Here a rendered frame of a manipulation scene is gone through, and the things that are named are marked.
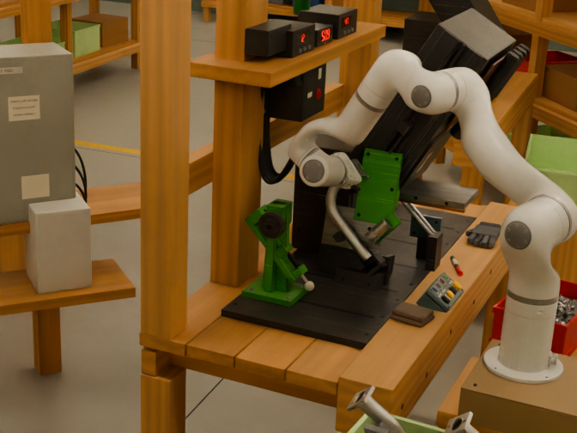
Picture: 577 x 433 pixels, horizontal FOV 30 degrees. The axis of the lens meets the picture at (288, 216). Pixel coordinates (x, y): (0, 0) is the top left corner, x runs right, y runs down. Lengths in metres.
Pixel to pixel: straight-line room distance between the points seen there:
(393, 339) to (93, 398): 1.81
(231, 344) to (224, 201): 0.46
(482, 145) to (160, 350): 1.00
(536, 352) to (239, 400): 1.93
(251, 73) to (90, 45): 6.61
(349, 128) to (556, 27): 3.54
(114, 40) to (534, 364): 7.53
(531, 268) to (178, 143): 0.89
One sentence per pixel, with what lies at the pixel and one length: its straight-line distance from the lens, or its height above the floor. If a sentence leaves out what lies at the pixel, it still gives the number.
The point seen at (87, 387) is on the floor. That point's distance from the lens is 4.42.
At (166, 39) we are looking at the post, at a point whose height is 1.66.
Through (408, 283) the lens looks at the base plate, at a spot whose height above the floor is 0.90.
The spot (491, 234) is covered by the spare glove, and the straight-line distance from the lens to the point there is 3.55.
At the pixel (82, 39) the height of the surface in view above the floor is 0.40.
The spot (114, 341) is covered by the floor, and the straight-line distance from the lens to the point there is 4.77.
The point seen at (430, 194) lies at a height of 1.13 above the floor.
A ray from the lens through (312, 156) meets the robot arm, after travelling 2.81.
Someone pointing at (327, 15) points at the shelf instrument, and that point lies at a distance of 3.28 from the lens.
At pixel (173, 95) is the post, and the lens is 2.59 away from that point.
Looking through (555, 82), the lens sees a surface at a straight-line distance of 6.37.
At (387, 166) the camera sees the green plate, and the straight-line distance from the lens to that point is 3.10.
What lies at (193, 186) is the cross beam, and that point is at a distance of 2.94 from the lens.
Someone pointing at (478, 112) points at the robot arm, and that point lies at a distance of 2.59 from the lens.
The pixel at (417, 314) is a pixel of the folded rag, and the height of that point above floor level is 0.93.
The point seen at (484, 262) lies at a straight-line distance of 3.38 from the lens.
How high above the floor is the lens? 2.13
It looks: 20 degrees down
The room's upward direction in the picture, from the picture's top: 3 degrees clockwise
